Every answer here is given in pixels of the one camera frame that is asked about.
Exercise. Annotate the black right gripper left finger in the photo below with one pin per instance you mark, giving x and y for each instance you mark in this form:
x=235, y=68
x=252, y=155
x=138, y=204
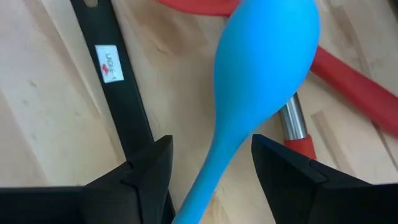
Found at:
x=140, y=193

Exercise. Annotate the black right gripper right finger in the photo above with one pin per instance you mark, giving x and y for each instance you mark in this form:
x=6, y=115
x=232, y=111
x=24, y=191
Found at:
x=295, y=193

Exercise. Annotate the steel utensil with red grip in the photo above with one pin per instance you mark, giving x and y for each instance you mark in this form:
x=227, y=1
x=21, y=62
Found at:
x=292, y=118

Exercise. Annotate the blue silicone spoon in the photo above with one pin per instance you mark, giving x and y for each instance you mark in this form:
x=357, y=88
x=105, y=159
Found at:
x=264, y=62

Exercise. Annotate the red slotted turner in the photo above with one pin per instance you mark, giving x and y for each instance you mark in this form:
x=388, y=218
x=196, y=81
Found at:
x=202, y=6

